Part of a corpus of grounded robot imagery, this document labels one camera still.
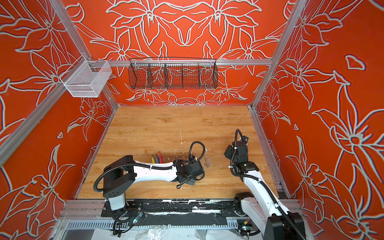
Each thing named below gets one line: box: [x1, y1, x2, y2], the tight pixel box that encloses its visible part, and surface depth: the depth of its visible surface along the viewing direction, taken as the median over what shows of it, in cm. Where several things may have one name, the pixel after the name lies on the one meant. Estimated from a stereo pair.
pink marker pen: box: [158, 151, 163, 164], surface depth 92 cm
